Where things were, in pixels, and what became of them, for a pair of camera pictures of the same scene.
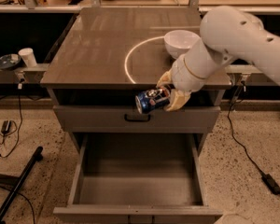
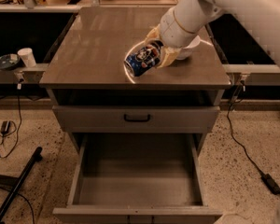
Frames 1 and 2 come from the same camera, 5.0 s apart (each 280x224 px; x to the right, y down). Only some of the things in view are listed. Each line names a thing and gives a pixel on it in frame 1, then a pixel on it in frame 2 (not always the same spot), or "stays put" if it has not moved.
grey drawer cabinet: [102, 58] stays put
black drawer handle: [137, 119] stays put
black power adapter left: [6, 126] stays put
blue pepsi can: [151, 100] to [146, 57]
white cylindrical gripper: [179, 73] to [170, 29]
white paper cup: [27, 53] stays put
